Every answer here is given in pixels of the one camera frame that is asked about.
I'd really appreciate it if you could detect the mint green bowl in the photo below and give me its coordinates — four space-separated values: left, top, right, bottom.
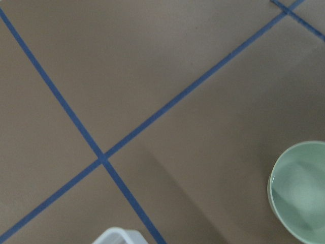
267 141 324 243

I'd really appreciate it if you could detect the clear plastic storage box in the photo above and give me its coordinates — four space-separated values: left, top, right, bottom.
93 227 148 244

